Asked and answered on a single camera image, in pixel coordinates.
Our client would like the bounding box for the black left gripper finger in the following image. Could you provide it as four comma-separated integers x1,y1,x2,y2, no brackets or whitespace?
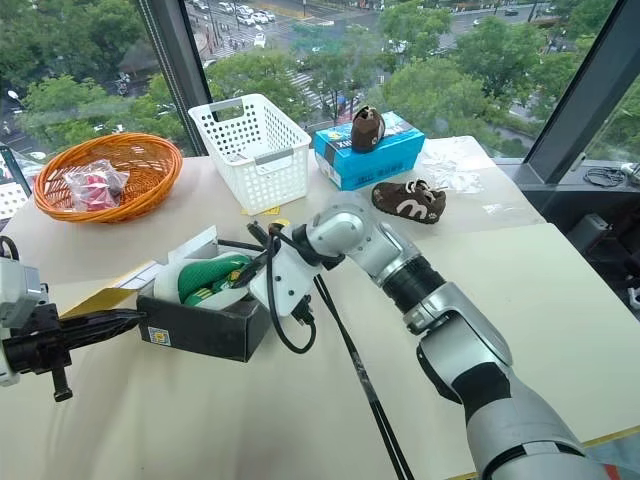
60,308,148,327
60,321,142,347

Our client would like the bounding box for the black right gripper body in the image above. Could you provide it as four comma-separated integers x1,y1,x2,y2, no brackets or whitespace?
247,221,284,274

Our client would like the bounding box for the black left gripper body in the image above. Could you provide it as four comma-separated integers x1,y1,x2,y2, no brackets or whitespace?
0,302,75,403

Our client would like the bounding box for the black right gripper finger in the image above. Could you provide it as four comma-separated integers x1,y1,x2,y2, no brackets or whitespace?
230,262,265,291
215,239,266,254

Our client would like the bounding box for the green white shoe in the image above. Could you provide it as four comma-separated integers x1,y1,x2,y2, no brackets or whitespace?
152,252,259,312

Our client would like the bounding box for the white yellow shoebox lid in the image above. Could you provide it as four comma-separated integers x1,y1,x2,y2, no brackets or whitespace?
58,224,222,321

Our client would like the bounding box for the black shoebox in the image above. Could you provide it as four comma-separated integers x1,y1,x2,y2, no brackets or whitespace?
135,285,274,364

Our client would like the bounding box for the blue shoebox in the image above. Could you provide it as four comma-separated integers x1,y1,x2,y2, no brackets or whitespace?
313,110,427,193

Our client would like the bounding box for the white perforated plastic basket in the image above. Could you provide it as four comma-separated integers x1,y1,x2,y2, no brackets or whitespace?
187,93,313,211

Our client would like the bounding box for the orange wicker basket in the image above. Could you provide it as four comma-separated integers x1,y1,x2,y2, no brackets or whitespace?
32,132,185,225

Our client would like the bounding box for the clear bag with pink items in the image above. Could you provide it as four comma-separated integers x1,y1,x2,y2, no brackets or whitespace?
63,158,132,211

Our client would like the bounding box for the white perforated panel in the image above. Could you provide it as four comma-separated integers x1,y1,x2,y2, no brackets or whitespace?
0,181,31,222

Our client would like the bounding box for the brown suede shoe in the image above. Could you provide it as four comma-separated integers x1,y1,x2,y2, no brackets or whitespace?
371,179,448,228
349,105,387,154

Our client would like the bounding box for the dark window mullion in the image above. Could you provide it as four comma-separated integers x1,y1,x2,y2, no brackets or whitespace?
136,0,215,157

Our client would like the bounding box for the clear crumpled plastic bag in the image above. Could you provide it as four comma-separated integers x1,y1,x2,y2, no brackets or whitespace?
418,142,487,195

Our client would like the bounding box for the small clear plastic scrap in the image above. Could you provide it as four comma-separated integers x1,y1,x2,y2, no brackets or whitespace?
481,198,517,217

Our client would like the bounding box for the grey box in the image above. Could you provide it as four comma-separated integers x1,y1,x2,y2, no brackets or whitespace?
568,213,614,257

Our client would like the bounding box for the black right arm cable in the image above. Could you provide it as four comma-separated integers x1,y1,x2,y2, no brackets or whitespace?
264,232,319,354

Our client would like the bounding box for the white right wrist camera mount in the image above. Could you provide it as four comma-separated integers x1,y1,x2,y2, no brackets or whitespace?
248,234,322,319

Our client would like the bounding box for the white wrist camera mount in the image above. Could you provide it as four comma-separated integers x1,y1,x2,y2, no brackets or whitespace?
248,234,322,319
0,257,50,329

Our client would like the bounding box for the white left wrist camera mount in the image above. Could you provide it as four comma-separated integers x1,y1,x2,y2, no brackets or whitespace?
0,257,50,329

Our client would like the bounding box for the thin black double strap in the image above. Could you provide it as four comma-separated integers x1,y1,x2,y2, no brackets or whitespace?
312,273,415,480

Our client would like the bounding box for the dark window frame post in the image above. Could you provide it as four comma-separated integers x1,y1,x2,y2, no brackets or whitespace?
521,0,640,167

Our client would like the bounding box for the coiled black cable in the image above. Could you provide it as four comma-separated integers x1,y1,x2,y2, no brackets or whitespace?
583,166,627,188

